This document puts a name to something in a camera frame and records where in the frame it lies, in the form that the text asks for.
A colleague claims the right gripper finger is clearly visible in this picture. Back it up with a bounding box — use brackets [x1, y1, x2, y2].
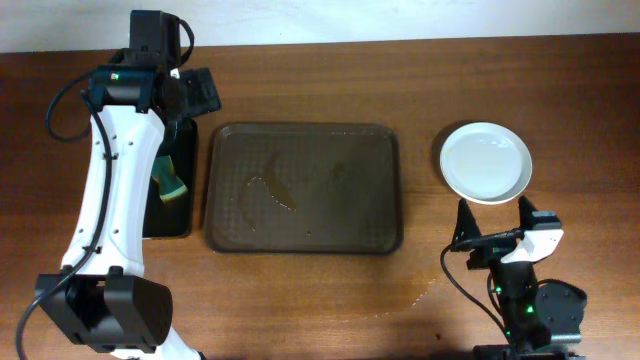
[452, 199, 482, 245]
[518, 196, 538, 229]

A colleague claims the pale green plate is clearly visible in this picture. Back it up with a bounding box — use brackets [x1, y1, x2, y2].
[438, 122, 533, 205]

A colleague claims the green yellow sponge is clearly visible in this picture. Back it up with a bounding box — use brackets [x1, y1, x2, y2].
[151, 155, 188, 203]

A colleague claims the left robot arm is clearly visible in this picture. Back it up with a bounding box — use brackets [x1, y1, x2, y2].
[29, 65, 221, 359]

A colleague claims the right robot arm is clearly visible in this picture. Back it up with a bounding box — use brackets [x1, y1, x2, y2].
[440, 196, 588, 359]

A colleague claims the black tray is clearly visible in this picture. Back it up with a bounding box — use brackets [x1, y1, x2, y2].
[142, 118, 198, 239]

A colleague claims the brown serving tray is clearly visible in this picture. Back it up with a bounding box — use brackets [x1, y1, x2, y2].
[203, 123, 404, 255]

